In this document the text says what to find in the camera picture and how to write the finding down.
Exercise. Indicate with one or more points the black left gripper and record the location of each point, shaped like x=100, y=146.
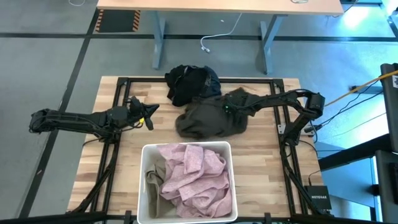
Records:
x=133, y=112

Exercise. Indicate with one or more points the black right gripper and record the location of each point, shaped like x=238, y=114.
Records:
x=237, y=104

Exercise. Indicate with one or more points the dark brown garment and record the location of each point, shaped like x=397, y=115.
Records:
x=205, y=121

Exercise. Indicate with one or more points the white woven plastic laundry basket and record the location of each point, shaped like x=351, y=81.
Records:
x=141, y=186

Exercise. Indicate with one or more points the pink garment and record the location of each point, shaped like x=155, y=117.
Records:
x=199, y=180

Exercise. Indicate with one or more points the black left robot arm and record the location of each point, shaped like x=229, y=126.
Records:
x=71, y=119

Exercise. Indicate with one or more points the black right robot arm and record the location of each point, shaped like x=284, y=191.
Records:
x=280, y=98

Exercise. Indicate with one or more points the black garment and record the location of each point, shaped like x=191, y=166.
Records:
x=189, y=82

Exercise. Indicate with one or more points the grey desk leg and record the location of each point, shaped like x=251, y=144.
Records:
x=266, y=46
x=158, y=40

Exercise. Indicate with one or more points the black mat with hazard stripes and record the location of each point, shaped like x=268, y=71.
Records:
x=116, y=21

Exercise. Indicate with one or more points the light wooden desk top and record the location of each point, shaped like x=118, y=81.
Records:
x=217, y=6

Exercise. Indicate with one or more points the black equipment stand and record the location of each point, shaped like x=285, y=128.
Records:
x=388, y=109

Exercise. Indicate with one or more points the black metal table frame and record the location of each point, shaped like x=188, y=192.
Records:
x=140, y=80

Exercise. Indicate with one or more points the black Netgear network switch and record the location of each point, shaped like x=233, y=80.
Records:
x=317, y=197

